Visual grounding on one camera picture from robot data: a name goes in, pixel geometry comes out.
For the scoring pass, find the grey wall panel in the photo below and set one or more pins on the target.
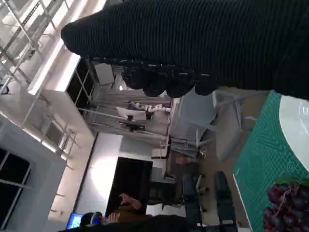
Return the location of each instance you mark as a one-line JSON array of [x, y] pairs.
[[104, 73]]

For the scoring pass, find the metal shelving rack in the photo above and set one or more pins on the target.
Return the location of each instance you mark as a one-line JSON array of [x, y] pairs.
[[26, 21]]

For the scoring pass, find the white monitor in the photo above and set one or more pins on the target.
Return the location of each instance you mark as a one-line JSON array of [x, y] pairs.
[[131, 113]]

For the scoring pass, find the white humanoid robot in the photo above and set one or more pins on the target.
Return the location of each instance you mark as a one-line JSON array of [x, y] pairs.
[[157, 108]]

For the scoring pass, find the large black screen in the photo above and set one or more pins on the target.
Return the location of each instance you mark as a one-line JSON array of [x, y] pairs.
[[130, 183]]

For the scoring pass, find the laptop with blue screen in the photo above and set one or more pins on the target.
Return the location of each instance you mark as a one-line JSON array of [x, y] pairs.
[[74, 221]]

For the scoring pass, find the white plate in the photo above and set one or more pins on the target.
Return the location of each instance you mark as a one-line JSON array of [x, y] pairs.
[[295, 130]]

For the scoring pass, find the green cutting mat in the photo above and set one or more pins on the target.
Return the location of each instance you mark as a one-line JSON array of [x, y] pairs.
[[260, 169]]

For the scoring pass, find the grey chair white frame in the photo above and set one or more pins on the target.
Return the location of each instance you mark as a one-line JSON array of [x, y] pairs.
[[229, 142]]

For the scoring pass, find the black knitted gloved right hand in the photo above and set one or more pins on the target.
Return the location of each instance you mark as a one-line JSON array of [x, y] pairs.
[[193, 41]]

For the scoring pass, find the purple toy grape bunch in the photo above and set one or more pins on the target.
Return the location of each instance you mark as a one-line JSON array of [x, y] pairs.
[[289, 207]]

